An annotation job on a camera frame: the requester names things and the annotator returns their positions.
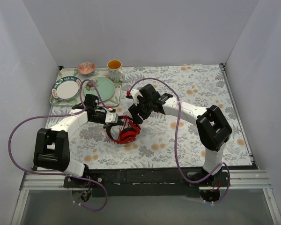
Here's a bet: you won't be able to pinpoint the red headphone cable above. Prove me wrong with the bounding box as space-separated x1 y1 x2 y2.
118 114 134 135

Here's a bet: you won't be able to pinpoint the red black headphones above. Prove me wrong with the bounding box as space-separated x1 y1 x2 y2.
105 115 141 144

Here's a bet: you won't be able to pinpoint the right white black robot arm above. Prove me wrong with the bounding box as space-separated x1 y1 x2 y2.
126 84 232 186

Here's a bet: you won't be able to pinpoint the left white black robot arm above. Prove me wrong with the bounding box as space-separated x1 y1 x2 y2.
33 94 120 188

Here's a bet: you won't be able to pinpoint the mint green flower plate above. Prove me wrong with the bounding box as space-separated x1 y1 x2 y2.
83 77 115 101

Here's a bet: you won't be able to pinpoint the leaf print serving tray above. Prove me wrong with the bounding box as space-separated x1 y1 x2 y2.
50 68 122 107

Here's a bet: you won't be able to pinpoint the floral mug yellow inside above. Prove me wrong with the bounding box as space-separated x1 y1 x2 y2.
107 60 125 83

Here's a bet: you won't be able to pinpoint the white plate green rim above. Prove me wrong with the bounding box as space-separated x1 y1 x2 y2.
51 76 82 101

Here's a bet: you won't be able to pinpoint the small red patterned bowl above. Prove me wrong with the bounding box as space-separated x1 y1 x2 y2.
77 62 96 77

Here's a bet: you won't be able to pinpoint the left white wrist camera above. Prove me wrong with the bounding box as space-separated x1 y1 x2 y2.
105 108 118 124

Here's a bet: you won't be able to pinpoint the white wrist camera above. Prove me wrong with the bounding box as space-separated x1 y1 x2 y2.
126 89 143 105
105 108 118 124

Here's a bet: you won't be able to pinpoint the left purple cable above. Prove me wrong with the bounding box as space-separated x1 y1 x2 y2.
8 79 114 211

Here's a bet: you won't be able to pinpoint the purple cable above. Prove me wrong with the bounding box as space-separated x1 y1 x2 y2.
126 77 232 204
8 79 114 211

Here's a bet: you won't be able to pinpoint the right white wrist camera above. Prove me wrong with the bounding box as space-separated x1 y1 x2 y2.
126 89 143 105

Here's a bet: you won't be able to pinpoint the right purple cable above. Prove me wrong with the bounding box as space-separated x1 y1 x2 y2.
126 77 232 204

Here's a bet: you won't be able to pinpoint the black metal base rail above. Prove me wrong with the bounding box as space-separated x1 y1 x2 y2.
21 164 272 204

